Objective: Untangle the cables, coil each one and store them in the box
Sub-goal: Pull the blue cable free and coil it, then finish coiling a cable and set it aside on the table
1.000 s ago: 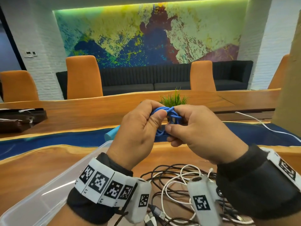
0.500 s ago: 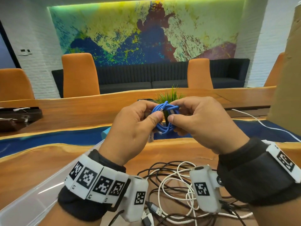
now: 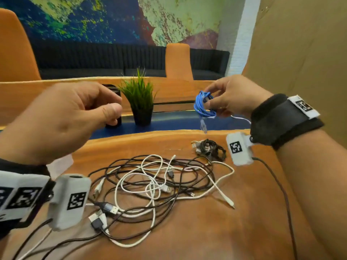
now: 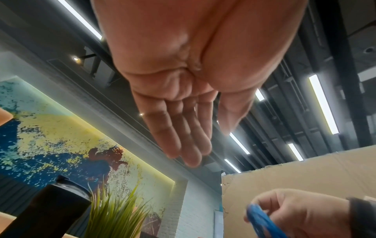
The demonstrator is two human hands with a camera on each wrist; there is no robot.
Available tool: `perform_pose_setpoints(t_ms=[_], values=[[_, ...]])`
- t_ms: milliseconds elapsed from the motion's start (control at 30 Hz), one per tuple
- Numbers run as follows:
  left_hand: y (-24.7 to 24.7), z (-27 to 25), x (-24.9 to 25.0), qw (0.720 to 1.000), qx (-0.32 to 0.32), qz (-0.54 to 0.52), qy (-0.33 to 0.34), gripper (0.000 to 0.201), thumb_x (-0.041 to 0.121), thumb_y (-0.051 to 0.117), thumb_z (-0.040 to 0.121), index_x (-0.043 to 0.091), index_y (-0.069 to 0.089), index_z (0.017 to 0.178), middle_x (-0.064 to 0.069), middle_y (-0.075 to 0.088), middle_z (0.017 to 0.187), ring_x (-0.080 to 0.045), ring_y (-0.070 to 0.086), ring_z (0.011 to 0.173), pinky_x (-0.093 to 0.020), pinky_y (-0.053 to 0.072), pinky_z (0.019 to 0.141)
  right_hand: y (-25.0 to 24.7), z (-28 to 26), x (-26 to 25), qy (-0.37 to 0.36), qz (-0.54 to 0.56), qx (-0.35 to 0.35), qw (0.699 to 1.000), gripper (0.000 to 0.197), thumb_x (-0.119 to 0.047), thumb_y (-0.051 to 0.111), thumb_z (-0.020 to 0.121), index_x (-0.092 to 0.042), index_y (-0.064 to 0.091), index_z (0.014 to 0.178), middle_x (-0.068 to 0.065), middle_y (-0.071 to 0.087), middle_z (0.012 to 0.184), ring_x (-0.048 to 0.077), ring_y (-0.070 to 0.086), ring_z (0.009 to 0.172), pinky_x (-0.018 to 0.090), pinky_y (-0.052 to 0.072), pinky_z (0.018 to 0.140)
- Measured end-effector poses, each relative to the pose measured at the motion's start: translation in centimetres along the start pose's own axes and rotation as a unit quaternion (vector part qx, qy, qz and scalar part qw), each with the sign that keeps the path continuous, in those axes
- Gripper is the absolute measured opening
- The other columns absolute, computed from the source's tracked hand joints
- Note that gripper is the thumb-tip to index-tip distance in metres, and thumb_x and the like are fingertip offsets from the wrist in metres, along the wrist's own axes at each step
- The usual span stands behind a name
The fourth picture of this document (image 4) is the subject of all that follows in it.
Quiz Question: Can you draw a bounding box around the person's right hand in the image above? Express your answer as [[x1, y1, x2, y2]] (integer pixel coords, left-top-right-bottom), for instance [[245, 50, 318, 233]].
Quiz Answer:
[[243, 188, 353, 238]]

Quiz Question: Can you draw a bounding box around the blue cable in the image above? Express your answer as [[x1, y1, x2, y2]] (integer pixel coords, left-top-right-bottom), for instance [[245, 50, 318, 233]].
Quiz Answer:
[[246, 203, 289, 238]]

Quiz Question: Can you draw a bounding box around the green potted plant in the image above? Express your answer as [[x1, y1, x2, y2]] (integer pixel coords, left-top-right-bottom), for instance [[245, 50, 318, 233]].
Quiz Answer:
[[83, 183, 154, 238]]

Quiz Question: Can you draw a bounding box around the brown cardboard sheet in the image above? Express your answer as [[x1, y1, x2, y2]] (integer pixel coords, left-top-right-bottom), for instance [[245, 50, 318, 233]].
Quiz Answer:
[[221, 145, 376, 238]]

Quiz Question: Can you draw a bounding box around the colourful abstract wall painting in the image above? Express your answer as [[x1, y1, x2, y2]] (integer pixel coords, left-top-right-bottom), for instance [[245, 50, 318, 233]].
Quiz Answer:
[[0, 76, 177, 233]]

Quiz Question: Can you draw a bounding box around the black cylinder pot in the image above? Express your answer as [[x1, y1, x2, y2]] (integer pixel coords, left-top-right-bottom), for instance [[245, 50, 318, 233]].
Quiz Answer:
[[0, 175, 92, 238]]

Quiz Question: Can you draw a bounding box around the black right wristband with marker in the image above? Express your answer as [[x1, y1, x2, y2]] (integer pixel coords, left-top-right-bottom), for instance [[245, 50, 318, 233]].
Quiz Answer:
[[346, 196, 376, 238]]

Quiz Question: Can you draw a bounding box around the person's left hand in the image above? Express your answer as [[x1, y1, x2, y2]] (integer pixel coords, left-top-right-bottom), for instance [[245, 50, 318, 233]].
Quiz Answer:
[[89, 0, 309, 169]]

